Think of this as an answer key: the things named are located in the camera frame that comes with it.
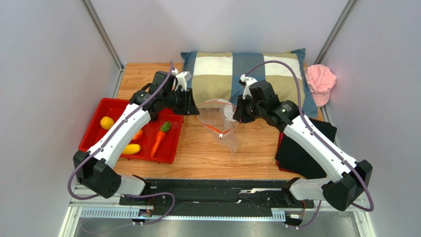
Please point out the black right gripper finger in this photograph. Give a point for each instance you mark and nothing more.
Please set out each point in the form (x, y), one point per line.
(242, 105)
(238, 116)

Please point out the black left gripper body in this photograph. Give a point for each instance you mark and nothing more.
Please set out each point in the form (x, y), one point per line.
(179, 104)

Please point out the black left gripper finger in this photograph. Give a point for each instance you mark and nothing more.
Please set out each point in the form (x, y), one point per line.
(191, 110)
(190, 99)

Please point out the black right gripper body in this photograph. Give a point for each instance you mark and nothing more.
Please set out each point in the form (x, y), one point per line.
(242, 110)

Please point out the clear orange zip top bag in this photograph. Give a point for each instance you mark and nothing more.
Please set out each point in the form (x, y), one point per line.
(217, 116)

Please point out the orange toy carrot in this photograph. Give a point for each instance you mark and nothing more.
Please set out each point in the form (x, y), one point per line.
(160, 136)

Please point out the orange toy persimmon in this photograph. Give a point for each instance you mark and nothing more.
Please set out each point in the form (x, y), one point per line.
(138, 135)

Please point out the yellow toy lemon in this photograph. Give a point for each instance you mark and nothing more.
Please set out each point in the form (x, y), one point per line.
(131, 149)

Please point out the round yellow toy fruit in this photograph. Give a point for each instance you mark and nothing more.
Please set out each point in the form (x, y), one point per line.
(106, 123)

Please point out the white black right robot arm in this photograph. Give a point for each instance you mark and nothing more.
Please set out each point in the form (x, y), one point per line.
(346, 177)

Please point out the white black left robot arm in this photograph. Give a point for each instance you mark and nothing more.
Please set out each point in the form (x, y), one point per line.
(94, 168)

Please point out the blue beige checked pillow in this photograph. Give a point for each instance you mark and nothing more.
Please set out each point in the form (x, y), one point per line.
(217, 75)

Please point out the red plastic tray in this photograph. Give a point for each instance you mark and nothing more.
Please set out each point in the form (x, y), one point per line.
(114, 108)

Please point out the magenta folded cloth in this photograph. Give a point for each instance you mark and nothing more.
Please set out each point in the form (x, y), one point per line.
(280, 138)

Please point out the black folded cloth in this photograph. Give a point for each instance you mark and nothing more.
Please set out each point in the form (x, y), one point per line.
(291, 157)

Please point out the pink cap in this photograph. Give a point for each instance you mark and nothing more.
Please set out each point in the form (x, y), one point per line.
(321, 81)

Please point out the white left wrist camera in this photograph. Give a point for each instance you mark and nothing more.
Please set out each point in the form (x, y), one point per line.
(181, 79)

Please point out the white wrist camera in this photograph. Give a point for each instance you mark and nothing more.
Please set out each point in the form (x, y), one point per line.
(246, 82)
(181, 79)

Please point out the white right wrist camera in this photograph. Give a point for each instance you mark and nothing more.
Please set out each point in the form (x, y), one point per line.
(246, 82)

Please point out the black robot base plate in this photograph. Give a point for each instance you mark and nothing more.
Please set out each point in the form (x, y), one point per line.
(250, 198)

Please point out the grey slotted cable duct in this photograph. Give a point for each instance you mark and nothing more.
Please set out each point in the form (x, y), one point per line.
(137, 213)

